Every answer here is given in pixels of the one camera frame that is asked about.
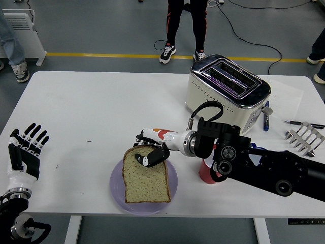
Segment cream and chrome toaster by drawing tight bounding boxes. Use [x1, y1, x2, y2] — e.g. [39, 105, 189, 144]
[184, 53, 274, 137]

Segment blue marker pen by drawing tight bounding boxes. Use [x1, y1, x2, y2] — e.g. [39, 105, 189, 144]
[263, 100, 270, 132]

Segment person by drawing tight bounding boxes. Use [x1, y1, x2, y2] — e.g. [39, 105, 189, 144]
[306, 32, 325, 84]
[159, 0, 208, 65]
[0, 7, 30, 84]

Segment yellow floor tape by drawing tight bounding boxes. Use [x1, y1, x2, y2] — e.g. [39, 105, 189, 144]
[47, 52, 309, 64]

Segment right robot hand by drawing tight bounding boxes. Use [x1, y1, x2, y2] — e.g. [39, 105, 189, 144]
[134, 128, 188, 168]

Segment black pen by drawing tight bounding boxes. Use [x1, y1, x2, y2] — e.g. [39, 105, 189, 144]
[283, 119, 325, 129]

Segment black heater cord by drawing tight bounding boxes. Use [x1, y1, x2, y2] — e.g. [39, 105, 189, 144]
[25, 2, 39, 35]

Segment white table leg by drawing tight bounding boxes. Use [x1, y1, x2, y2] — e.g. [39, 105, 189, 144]
[64, 216, 82, 244]
[253, 218, 271, 244]

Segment white panel heater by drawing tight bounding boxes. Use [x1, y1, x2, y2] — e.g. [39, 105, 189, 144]
[0, 9, 47, 67]

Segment purple round plate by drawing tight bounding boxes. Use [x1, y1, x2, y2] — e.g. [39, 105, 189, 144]
[109, 159, 178, 216]

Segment white paper sheet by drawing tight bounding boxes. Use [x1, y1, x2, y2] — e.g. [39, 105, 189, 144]
[265, 78, 305, 120]

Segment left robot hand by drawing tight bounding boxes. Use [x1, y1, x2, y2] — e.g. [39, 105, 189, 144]
[6, 123, 50, 191]

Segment thin black cable loop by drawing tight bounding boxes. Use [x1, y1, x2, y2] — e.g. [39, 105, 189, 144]
[154, 39, 169, 51]

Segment red mug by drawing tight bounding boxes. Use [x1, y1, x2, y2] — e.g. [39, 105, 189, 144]
[198, 144, 227, 185]

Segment black table control panel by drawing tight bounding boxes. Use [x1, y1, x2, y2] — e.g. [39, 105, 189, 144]
[287, 218, 325, 225]

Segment silver toast rack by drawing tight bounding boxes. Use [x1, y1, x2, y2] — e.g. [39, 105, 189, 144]
[284, 121, 325, 158]

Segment bread slice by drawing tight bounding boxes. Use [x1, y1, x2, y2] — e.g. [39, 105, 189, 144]
[122, 144, 171, 204]

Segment long black floor cable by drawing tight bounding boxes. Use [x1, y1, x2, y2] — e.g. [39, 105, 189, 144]
[215, 0, 283, 74]

